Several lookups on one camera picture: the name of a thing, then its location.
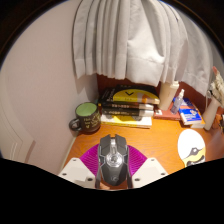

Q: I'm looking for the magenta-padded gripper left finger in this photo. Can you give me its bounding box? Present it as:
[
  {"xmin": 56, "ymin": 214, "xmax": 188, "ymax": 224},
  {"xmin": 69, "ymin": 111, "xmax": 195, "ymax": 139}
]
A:
[{"xmin": 58, "ymin": 144, "xmax": 101, "ymax": 190}]

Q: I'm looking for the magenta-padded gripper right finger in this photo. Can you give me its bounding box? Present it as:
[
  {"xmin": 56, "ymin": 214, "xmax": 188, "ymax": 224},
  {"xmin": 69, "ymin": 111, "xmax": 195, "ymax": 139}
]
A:
[{"xmin": 126, "ymin": 144, "xmax": 169, "ymax": 190}]

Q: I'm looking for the black grey computer mouse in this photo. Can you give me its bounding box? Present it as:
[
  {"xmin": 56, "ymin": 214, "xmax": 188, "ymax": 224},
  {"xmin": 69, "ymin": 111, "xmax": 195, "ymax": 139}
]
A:
[{"xmin": 96, "ymin": 133, "xmax": 130, "ymax": 186}]

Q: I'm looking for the white mouse pad, yellow-black rest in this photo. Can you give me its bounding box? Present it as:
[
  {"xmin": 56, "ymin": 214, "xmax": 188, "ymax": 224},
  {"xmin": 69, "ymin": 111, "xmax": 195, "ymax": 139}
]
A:
[{"xmin": 177, "ymin": 128, "xmax": 207, "ymax": 168}]

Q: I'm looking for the dark mug, green inside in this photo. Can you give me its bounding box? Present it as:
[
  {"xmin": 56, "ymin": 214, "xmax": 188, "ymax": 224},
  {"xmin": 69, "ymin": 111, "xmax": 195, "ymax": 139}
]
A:
[{"xmin": 68, "ymin": 101, "xmax": 102, "ymax": 135}]

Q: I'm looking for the red-brown book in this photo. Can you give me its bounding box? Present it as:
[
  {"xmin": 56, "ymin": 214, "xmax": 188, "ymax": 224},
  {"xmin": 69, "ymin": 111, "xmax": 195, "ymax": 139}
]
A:
[{"xmin": 153, "ymin": 108, "xmax": 183, "ymax": 121}]

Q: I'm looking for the blue cover book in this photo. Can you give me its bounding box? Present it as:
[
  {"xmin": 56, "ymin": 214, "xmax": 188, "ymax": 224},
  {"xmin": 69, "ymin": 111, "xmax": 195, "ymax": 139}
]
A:
[{"xmin": 171, "ymin": 96, "xmax": 206, "ymax": 128}]

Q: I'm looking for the clear spray bottle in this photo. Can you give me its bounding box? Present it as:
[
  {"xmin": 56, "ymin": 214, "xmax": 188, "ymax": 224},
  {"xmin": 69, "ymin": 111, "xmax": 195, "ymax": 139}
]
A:
[{"xmin": 170, "ymin": 88, "xmax": 186, "ymax": 115}]

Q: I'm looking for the beige lidded tumbler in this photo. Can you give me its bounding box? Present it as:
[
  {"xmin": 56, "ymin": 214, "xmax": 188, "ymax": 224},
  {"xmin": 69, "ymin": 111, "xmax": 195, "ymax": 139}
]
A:
[{"xmin": 158, "ymin": 80, "xmax": 180, "ymax": 111}]

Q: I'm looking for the black and yellow cover book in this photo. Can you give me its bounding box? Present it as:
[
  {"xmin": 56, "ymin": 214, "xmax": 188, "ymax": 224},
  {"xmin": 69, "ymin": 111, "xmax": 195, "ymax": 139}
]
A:
[{"xmin": 98, "ymin": 84, "xmax": 161, "ymax": 105}]

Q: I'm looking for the white pitcher vase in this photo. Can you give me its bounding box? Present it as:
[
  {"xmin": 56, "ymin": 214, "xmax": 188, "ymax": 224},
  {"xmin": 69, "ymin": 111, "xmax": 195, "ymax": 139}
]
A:
[{"xmin": 202, "ymin": 96, "xmax": 223, "ymax": 132}]

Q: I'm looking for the white curtain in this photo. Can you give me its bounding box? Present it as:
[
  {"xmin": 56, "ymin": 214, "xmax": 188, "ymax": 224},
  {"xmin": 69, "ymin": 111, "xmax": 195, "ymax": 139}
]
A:
[{"xmin": 72, "ymin": 0, "xmax": 214, "ymax": 98}]

